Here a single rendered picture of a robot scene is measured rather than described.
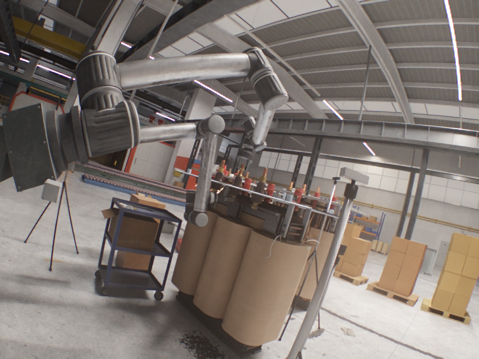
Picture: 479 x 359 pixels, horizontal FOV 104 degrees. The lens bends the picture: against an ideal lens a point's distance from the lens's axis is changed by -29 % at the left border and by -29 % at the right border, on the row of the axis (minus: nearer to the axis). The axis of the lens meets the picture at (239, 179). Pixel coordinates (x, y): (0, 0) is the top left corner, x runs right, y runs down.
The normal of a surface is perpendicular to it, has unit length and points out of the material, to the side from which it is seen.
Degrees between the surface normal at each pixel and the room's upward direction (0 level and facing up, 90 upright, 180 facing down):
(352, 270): 90
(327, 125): 90
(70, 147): 109
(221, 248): 90
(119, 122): 88
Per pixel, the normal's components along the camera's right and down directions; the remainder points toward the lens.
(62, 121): 0.31, -0.54
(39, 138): 0.55, 0.12
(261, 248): -0.69, -0.24
